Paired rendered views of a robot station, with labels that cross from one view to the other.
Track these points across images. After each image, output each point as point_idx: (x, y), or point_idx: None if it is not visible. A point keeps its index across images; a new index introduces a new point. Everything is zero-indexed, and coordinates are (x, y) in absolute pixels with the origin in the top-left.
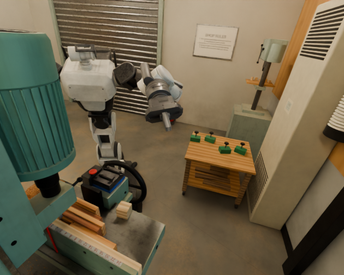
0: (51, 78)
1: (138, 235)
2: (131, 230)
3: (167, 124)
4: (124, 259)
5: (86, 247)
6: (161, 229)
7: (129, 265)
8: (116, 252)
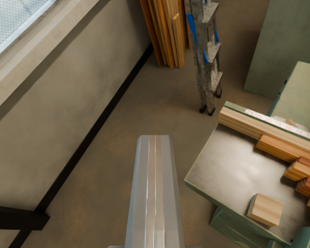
0: None
1: (227, 165)
2: (239, 175)
3: (155, 144)
4: (243, 117)
5: (304, 131)
6: (191, 170)
7: (235, 111)
8: (256, 125)
